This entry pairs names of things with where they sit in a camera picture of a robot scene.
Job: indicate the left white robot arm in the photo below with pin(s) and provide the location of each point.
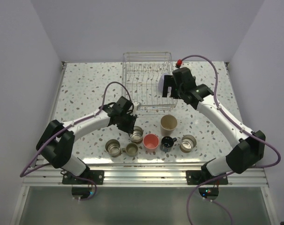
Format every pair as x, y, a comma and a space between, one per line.
56, 142

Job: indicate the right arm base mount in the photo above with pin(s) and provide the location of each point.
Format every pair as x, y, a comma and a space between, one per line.
196, 177

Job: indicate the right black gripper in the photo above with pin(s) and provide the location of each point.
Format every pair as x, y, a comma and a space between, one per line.
169, 81

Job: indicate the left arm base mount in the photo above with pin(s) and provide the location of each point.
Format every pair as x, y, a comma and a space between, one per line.
88, 177

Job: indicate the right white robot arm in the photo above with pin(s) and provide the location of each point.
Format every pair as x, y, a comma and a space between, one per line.
247, 146

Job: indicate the right steel cup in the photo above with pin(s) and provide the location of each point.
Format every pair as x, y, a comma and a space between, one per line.
188, 142

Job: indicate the left steel cup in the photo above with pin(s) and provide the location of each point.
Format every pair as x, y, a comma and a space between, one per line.
113, 148

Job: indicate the tall beige cup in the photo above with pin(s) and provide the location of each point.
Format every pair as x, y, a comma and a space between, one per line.
168, 123

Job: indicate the coral pink cup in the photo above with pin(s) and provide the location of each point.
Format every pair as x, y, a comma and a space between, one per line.
150, 142

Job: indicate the lavender plastic cup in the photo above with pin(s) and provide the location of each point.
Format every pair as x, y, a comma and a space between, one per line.
161, 82

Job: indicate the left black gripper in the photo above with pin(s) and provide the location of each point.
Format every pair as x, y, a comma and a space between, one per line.
129, 128

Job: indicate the steel cup with brown band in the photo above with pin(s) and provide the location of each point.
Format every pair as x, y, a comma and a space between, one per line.
137, 135

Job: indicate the small olive mug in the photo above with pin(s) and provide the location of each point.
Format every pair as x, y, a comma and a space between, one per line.
131, 149

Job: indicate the black mug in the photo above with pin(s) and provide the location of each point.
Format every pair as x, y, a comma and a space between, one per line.
167, 143

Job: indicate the wire dish rack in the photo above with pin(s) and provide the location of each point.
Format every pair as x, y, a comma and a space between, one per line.
141, 72

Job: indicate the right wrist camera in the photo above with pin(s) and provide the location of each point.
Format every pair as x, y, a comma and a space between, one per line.
178, 63

